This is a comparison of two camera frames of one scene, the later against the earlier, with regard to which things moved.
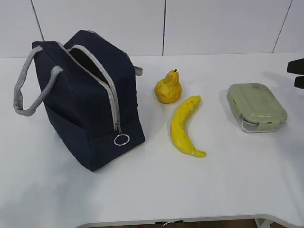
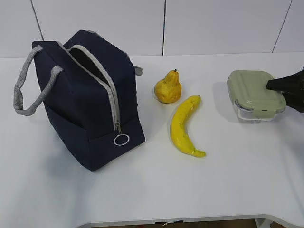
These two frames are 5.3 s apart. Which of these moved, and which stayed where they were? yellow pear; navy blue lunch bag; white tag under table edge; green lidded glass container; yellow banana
Moved: green lidded glass container
Stayed: white tag under table edge; navy blue lunch bag; yellow banana; yellow pear
